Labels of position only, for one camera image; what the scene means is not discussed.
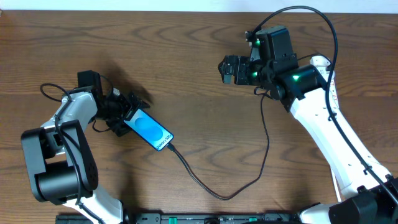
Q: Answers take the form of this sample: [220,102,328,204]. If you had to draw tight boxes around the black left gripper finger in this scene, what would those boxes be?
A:
[128,91,150,111]
[110,119,132,137]

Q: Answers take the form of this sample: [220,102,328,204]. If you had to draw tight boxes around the blue Galaxy smartphone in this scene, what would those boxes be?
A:
[124,109,174,151]

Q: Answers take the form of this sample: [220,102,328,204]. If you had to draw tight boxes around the black charging cable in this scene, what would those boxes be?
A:
[166,53,333,201]

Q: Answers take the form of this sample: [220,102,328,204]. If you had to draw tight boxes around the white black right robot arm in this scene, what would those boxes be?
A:
[218,26,397,223]

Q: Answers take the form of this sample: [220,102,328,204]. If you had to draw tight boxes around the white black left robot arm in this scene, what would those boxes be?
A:
[21,70,149,223]

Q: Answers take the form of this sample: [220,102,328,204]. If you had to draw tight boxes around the white power strip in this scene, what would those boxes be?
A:
[310,55,339,109]

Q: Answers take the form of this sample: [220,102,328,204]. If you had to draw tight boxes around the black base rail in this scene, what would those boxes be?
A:
[55,212,308,224]

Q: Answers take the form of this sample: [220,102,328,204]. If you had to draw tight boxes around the white power strip cord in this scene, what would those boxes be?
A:
[330,167,343,203]

